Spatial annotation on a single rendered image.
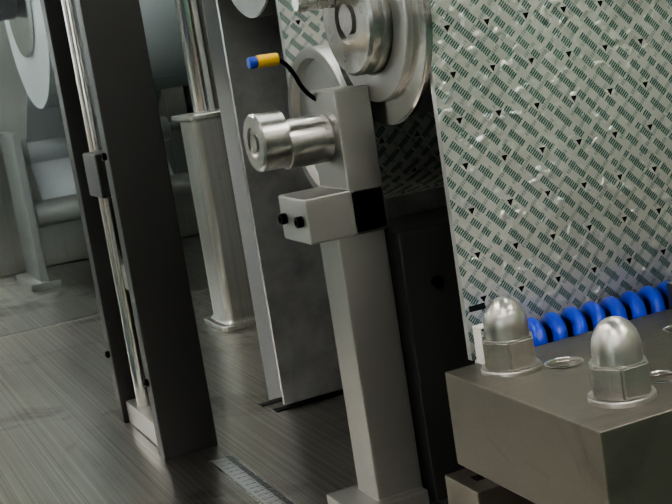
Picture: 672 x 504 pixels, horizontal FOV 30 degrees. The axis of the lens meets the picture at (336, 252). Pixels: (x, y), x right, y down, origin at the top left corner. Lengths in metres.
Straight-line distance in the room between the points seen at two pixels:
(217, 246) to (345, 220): 0.70
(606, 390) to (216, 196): 0.92
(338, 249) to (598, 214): 0.18
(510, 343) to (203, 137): 0.84
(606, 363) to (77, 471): 0.59
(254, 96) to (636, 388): 0.58
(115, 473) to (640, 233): 0.50
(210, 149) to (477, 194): 0.75
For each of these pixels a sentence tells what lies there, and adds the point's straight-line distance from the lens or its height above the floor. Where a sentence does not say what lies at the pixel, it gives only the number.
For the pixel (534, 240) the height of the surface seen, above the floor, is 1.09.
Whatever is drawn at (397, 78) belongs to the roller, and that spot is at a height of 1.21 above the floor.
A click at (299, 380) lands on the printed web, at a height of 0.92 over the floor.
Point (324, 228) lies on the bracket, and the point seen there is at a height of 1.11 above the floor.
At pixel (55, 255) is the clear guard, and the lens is 1.77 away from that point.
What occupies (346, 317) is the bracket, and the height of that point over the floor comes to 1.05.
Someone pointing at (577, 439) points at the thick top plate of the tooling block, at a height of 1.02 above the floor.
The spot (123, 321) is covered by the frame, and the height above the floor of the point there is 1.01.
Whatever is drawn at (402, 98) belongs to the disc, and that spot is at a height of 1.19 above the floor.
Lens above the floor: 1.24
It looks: 10 degrees down
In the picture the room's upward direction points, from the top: 9 degrees counter-clockwise
